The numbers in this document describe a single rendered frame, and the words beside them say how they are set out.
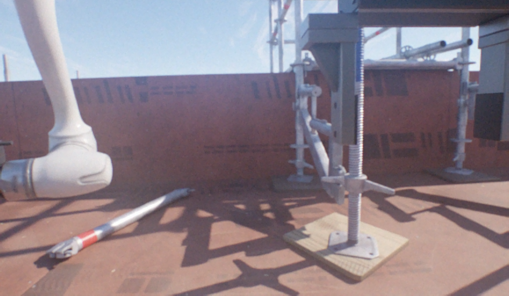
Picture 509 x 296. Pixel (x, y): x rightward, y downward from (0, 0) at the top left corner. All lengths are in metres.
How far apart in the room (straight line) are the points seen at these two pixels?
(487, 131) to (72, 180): 0.71
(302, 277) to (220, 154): 1.09
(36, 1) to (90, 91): 1.32
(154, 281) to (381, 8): 0.81
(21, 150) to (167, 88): 1.07
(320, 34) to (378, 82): 1.71
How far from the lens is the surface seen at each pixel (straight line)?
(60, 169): 0.70
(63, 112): 0.82
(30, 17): 0.67
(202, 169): 1.75
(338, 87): 0.22
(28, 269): 1.11
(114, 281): 0.90
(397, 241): 1.02
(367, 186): 0.86
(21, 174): 0.72
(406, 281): 0.88
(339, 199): 1.00
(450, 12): 0.26
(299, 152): 1.61
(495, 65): 0.29
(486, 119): 0.29
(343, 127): 0.21
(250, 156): 1.71
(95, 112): 1.93
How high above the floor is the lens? 0.48
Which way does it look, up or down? 7 degrees down
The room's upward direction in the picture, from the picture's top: 2 degrees counter-clockwise
